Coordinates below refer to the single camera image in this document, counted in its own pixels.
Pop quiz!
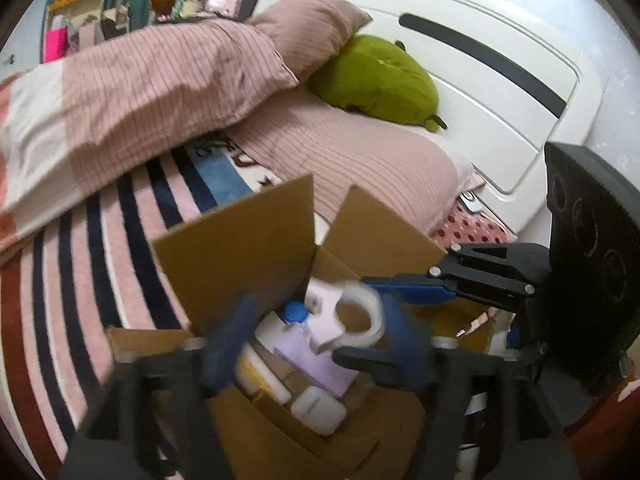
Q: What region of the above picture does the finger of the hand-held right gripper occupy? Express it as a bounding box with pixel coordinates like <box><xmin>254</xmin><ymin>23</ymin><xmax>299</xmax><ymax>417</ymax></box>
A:
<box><xmin>332</xmin><ymin>346</ymin><xmax>401</xmax><ymax>388</ymax></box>
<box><xmin>361</xmin><ymin>241</ymin><xmax>551</xmax><ymax>313</ymax></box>

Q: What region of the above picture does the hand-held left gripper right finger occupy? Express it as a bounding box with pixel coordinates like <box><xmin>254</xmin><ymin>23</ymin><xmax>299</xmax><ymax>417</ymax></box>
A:
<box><xmin>380</xmin><ymin>300</ymin><xmax>581</xmax><ymax>480</ymax></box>

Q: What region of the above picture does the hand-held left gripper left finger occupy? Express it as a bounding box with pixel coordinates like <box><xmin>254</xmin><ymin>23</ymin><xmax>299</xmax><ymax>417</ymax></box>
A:
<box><xmin>65</xmin><ymin>292</ymin><xmax>261</xmax><ymax>480</ymax></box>

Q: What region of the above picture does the white tube gold cap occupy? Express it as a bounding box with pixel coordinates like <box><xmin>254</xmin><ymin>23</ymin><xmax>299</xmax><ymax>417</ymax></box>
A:
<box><xmin>235</xmin><ymin>342</ymin><xmax>293</xmax><ymax>406</ymax></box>

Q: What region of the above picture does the purple rectangular box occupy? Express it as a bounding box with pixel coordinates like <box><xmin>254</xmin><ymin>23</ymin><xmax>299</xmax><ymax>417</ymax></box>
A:
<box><xmin>277</xmin><ymin>332</ymin><xmax>358</xmax><ymax>398</ymax></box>

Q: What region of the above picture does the white bottle blue cap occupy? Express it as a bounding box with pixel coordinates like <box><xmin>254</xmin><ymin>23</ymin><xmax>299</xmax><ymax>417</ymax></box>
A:
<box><xmin>255</xmin><ymin>301</ymin><xmax>309</xmax><ymax>356</ymax></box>

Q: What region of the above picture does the white tape dispenser ring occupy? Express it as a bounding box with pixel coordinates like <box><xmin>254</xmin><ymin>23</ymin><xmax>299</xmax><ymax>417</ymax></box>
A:
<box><xmin>304</xmin><ymin>280</ymin><xmax>387</xmax><ymax>357</ymax></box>

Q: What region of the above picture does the white rounded case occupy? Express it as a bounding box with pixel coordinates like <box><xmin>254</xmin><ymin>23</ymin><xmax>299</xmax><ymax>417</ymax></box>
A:
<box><xmin>291</xmin><ymin>386</ymin><xmax>348</xmax><ymax>436</ymax></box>

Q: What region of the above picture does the brown cardboard box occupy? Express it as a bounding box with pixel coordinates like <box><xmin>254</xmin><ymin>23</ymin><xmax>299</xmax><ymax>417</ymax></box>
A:
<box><xmin>105</xmin><ymin>174</ymin><xmax>496</xmax><ymax>480</ymax></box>

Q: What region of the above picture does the pink polka dot sheet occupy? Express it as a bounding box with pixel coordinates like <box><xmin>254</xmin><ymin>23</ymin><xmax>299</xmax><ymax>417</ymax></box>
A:
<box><xmin>430</xmin><ymin>205</ymin><xmax>518</xmax><ymax>251</ymax></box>

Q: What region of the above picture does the pink ribbed pillow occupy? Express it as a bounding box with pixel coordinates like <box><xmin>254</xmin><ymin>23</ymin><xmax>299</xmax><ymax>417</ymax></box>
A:
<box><xmin>227</xmin><ymin>95</ymin><xmax>486</xmax><ymax>236</ymax></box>
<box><xmin>250</xmin><ymin>0</ymin><xmax>373</xmax><ymax>83</ymax></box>

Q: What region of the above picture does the striped fleece blanket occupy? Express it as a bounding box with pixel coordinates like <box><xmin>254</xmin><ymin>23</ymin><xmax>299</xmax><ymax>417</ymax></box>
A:
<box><xmin>0</xmin><ymin>135</ymin><xmax>281</xmax><ymax>476</ymax></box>

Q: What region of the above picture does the white bed headboard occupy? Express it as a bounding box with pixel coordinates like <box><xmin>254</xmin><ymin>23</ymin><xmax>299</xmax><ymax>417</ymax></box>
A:
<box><xmin>250</xmin><ymin>0</ymin><xmax>603</xmax><ymax>238</ymax></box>

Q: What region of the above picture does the green plush toy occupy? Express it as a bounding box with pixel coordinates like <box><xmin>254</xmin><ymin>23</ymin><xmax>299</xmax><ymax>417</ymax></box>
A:
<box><xmin>307</xmin><ymin>34</ymin><xmax>448</xmax><ymax>133</ymax></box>

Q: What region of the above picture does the striped pink grey duvet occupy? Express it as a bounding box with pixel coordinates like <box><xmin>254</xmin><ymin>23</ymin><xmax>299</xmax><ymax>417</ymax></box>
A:
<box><xmin>0</xmin><ymin>20</ymin><xmax>301</xmax><ymax>256</ymax></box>

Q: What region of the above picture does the bright pink bag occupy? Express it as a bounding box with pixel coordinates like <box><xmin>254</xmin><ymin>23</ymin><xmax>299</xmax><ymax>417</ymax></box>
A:
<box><xmin>44</xmin><ymin>27</ymin><xmax>68</xmax><ymax>63</ymax></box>

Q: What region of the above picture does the yellow white shelf unit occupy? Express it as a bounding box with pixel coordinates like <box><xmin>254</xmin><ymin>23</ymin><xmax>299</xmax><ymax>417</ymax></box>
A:
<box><xmin>47</xmin><ymin>0</ymin><xmax>108</xmax><ymax>36</ymax></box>

